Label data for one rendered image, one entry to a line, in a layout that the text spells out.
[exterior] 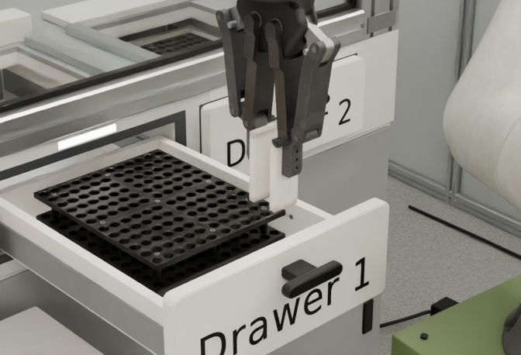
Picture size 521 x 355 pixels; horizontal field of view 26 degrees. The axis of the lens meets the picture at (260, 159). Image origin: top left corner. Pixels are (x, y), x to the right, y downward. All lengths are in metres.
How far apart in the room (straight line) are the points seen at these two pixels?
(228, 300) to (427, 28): 2.19
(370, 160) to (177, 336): 0.74
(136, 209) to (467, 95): 0.37
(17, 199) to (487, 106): 0.54
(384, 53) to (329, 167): 0.18
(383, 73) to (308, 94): 0.73
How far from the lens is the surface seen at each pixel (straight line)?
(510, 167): 1.13
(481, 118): 1.17
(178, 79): 1.38
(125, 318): 1.12
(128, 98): 1.35
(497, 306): 1.26
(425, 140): 3.29
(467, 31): 3.06
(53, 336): 1.28
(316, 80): 0.94
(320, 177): 1.63
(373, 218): 1.17
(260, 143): 1.01
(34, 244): 1.23
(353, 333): 1.83
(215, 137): 1.43
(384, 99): 1.69
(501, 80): 1.17
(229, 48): 1.00
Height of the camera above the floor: 1.46
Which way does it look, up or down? 25 degrees down
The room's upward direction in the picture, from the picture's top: straight up
